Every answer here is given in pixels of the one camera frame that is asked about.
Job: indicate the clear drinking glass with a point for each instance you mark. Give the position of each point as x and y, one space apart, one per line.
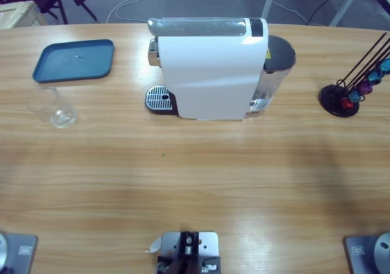
62 117

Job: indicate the teal coffee capsule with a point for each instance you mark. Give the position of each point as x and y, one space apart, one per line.
374 77
353 96
385 64

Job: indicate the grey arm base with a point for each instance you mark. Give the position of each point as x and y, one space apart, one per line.
15 252
368 252

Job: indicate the white capsule coffee machine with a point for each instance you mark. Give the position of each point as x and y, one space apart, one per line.
210 73

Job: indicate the red coffee capsule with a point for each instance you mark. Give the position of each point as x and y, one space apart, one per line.
346 103

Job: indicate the purple coffee capsule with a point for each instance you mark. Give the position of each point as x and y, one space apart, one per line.
364 87

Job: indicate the black drip tray silver grille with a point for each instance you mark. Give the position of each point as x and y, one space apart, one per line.
158 99

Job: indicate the yellow warning sticker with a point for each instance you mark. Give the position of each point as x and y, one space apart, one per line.
268 54

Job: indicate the clear water tank black lid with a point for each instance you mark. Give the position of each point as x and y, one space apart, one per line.
278 54

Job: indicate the white paper tag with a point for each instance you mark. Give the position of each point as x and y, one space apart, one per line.
154 245

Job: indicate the blue rectangular plastic tray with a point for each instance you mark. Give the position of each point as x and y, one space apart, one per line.
76 61

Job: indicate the black capsule holder with rods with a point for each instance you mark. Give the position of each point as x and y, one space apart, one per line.
330 103

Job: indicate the light wooden crate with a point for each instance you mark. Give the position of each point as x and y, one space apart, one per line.
18 13

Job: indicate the silver mount plate dark post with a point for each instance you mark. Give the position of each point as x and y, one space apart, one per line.
190 249

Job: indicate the white metal post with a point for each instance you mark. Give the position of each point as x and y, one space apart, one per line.
347 3
269 0

